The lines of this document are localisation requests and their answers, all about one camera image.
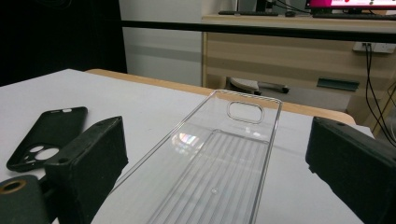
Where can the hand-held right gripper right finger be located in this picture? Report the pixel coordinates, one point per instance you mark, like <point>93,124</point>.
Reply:
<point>358,165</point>

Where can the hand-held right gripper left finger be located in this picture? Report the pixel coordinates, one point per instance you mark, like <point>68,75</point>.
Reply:
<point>84,161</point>

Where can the black phone case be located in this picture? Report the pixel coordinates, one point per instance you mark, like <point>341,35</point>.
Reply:
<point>53,130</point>

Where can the clear plastic storage bin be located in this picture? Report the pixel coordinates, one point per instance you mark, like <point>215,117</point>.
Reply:
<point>218,174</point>

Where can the white table mat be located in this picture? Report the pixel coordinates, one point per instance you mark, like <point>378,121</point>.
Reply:
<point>124,99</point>

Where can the white power strip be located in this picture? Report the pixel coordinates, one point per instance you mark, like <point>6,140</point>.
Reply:
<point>378,47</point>

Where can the black curtain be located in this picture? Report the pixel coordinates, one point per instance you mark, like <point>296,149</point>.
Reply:
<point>56,37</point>

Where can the light wooden desk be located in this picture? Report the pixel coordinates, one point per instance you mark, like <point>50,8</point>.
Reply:
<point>280,62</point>

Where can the white cabinet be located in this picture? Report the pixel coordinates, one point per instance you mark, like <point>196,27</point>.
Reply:
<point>162,56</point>

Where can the office chair base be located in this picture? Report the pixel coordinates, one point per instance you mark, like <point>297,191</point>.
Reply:
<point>246,84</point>

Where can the black keyboard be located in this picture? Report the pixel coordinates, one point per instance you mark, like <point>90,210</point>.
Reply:
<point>249,13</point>
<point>355,16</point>

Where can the monitor with pink screen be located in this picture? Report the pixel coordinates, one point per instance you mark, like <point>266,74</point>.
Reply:
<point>342,3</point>

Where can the black computer mouse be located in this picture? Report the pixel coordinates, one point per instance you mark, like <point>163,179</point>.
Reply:
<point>290,14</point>

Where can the black metal frame bar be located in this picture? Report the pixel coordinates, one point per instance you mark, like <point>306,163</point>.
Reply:
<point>249,30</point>

